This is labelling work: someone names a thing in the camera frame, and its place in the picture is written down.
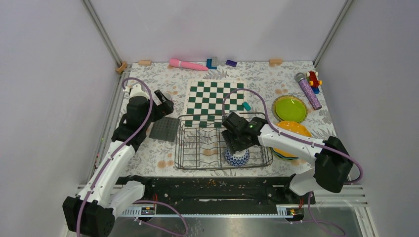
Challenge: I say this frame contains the grey lego baseplate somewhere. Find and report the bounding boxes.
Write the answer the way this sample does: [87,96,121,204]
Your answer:
[149,117,180,142]

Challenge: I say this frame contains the orange dotted plate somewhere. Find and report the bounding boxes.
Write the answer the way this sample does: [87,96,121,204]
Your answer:
[275,121,312,153]

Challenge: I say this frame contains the blue grey mug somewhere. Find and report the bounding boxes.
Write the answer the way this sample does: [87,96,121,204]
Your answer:
[163,92,172,100]

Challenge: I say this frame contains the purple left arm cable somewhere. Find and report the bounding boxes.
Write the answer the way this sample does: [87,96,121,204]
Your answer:
[76,77,189,237]

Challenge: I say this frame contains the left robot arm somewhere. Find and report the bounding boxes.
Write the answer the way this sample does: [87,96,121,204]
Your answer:
[62,89,174,237]

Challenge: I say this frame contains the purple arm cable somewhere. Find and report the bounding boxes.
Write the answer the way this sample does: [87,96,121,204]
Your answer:
[76,77,189,237]
[222,88,364,236]

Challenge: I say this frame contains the wooden block back right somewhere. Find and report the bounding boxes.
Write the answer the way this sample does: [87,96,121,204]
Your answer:
[268,59,283,67]

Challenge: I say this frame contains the floral tablecloth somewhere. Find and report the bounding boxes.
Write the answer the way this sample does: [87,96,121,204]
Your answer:
[121,61,335,177]

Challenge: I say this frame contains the wooden block back left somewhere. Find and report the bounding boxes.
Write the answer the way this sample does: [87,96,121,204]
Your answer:
[138,60,152,66]

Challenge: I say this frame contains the green white chessboard mat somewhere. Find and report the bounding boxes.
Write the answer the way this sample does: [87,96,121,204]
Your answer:
[181,80,246,128]

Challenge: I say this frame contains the metal wire dish rack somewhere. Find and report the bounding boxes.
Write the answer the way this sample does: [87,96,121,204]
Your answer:
[175,114,273,170]

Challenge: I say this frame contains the purple glitter microphone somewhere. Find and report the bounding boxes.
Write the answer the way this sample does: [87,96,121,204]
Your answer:
[294,73,322,110]

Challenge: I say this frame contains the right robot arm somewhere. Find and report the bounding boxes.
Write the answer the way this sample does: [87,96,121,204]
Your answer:
[222,112,354,203]

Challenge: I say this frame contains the wooden corner block left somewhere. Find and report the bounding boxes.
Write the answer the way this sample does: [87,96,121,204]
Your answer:
[115,61,127,74]

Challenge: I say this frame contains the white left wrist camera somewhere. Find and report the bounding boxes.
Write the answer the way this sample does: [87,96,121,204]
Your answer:
[124,83,150,99]

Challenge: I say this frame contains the blue white patterned bowl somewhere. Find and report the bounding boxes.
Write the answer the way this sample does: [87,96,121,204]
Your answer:
[224,149,250,167]

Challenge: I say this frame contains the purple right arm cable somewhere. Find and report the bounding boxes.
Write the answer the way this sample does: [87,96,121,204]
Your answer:
[222,88,364,236]

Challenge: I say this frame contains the plain lime green plate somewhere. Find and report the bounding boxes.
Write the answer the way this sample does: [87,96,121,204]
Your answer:
[273,96,307,123]

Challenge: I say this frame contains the blue grey lego bricks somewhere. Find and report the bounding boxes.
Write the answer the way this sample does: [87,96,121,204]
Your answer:
[206,57,218,70]

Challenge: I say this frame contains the pink cylindrical toy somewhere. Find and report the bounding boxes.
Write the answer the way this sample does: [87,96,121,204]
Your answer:
[169,59,209,71]

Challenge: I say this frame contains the teal rectangular block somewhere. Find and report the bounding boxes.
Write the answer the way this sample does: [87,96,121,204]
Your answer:
[242,102,251,112]

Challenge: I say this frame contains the purple lego brick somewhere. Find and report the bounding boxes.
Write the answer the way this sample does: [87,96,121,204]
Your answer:
[225,60,238,67]

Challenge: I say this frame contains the teal dotted plate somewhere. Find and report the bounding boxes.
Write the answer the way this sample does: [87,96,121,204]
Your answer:
[270,148,299,160]

